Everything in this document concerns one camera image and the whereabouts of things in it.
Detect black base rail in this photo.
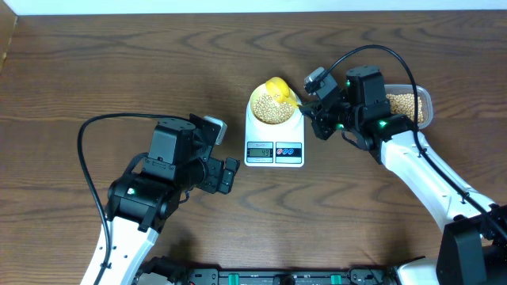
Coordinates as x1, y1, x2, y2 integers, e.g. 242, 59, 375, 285
134, 256, 433, 285

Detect soybeans in container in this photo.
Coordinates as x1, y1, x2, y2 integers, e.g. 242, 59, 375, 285
387, 93, 425, 124

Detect white digital kitchen scale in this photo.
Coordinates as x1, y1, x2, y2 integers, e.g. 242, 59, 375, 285
244, 101, 305, 168

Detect black cable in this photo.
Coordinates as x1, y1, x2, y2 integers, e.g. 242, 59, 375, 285
316, 44, 507, 242
75, 112, 191, 285

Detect pale yellow plastic bowl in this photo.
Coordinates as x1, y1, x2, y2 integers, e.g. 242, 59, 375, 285
249, 82, 300, 126

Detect soybeans in bowl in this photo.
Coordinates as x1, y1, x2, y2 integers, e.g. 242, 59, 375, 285
251, 93, 295, 124

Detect yellow plastic measuring scoop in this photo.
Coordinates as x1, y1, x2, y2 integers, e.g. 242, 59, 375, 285
265, 77, 299, 108

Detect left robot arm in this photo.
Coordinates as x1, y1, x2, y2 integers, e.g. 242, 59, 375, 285
80, 115, 240, 284

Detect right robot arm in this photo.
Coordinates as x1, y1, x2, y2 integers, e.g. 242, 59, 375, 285
299, 66, 506, 284

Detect right black cable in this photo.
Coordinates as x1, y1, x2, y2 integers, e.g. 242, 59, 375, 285
316, 44, 507, 242

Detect left black cable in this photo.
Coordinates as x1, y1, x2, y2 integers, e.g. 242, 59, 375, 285
75, 112, 191, 285

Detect clear plastic container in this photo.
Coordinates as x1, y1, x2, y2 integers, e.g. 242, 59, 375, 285
385, 84, 433, 129

